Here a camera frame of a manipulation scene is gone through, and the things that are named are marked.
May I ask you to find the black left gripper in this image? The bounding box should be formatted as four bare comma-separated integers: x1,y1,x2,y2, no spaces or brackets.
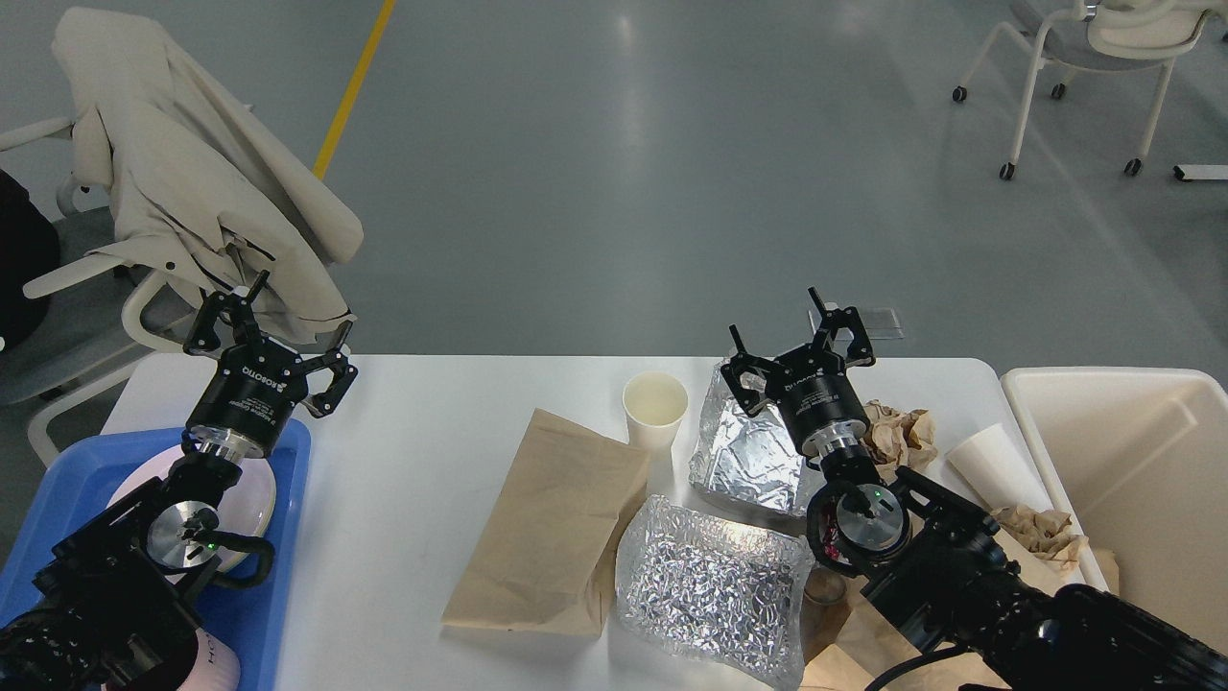
182,270,359,460

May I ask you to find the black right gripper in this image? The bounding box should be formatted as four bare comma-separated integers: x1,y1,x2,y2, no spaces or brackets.
720,287,876,458

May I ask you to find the pink plate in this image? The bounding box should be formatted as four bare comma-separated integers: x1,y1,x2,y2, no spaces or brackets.
149,459,276,584

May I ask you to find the white paper cup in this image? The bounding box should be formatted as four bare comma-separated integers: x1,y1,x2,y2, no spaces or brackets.
946,423,1055,512
620,371,690,458

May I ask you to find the pink mug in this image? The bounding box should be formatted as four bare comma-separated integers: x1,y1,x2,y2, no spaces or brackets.
101,628,243,691

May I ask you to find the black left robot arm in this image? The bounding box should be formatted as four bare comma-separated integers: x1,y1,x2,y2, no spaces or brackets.
2,272,357,690

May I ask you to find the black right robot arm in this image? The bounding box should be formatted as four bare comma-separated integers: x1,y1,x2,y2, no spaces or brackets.
720,290,1227,690

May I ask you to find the aluminium foil tray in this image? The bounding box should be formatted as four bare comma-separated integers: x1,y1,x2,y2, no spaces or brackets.
689,360,825,520

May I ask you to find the crumpled brown paper ball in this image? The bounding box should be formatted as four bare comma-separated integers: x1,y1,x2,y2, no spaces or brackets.
861,399,939,484

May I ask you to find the red foil wrapped glass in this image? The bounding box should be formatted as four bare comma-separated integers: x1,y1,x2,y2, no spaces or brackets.
804,488,862,608

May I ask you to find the beige jacket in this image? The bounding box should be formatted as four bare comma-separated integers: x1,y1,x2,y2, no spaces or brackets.
52,6,363,342

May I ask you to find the crumpled foil tray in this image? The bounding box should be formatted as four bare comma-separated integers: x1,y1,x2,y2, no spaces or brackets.
614,493,815,690

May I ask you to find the person in dark clothes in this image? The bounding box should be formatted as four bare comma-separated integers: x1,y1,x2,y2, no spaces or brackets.
1,171,61,350

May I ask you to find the large brown paper sheet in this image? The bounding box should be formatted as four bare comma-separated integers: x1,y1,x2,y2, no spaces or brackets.
801,506,1088,690

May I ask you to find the small crumpled brown paper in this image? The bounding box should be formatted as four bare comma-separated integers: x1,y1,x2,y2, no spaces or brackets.
990,504,1088,574

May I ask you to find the brown paper bag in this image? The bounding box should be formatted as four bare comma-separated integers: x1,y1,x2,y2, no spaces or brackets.
441,410,650,638

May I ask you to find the cream plastic bin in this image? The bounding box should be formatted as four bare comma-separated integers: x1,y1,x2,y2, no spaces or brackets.
1002,367,1227,652

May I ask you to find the white table leg base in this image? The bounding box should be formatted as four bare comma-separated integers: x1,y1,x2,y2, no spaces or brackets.
1172,163,1228,182

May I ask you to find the white chair with castors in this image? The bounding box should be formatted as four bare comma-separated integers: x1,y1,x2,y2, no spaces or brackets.
952,1,1226,182

